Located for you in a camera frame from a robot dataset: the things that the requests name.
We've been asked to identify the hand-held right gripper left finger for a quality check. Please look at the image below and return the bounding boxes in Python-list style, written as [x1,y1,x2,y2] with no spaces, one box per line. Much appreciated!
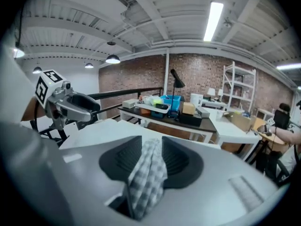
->
[50,135,143,226]

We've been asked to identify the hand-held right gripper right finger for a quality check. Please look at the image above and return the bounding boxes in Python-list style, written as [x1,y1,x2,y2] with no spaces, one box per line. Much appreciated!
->
[145,136,290,222]

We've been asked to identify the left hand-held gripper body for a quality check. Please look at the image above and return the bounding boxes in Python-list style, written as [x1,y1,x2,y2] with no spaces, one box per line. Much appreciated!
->
[35,69,74,130]

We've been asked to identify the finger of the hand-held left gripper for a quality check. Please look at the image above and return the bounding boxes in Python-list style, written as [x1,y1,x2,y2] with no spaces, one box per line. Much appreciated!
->
[67,93,101,113]
[56,102,92,123]

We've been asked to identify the grey checked pillowcase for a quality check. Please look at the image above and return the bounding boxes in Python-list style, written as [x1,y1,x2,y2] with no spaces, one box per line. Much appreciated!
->
[127,137,168,221]

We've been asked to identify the person's left forearm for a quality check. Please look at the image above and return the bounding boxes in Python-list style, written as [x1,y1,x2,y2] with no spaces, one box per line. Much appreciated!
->
[21,97,47,122]

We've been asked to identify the white work table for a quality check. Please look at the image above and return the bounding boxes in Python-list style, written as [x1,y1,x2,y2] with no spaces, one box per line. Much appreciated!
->
[58,119,222,150]

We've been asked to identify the small white box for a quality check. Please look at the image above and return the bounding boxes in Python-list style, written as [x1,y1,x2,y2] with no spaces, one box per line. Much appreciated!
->
[122,99,140,109]

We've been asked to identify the white desk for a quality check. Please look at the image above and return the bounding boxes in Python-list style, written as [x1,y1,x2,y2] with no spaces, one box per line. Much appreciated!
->
[202,107,263,162]

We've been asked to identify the dark table with white legs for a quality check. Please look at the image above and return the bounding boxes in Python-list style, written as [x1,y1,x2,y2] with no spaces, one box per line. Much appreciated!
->
[117,105,217,144]

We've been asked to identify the black flat box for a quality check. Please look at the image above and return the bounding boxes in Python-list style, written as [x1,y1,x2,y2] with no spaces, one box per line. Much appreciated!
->
[179,113,203,127]

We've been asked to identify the open cardboard box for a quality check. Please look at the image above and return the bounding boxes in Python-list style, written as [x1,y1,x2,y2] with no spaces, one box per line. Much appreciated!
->
[226,111,257,133]

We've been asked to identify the grey flat box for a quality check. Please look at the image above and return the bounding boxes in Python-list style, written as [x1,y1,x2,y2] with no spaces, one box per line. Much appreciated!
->
[196,106,211,119]

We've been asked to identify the white tray of clutter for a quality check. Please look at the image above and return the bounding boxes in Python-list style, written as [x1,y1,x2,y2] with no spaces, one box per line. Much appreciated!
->
[135,95,172,121]

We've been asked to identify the small closed cardboard box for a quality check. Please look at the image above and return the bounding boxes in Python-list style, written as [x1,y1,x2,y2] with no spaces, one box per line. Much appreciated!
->
[182,102,197,115]

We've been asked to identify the round wooden table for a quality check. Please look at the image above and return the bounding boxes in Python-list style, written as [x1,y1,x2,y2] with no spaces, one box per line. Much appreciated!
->
[253,116,290,148]

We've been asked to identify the white round appliance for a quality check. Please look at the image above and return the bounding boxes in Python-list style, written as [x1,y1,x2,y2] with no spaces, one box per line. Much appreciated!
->
[190,93,204,107]

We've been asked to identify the blue plastic bin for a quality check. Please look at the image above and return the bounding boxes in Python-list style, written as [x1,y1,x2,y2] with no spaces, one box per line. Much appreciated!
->
[160,95,185,112]

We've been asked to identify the white vertical pipe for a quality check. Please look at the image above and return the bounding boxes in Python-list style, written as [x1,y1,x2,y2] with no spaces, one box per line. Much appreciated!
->
[165,48,170,96]

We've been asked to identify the white shelf rack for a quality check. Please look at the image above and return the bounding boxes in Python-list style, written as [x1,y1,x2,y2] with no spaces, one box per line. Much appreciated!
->
[222,61,257,114]

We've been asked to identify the black headrest office chair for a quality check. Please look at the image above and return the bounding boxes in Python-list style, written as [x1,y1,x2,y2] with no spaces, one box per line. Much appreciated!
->
[273,103,292,129]

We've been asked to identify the black floor lamp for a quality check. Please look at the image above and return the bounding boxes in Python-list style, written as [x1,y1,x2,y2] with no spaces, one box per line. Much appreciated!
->
[169,69,186,121]

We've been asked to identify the fluorescent ceiling light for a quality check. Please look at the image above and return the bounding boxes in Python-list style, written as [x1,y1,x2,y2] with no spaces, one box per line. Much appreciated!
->
[276,64,301,71]
[203,1,224,42]

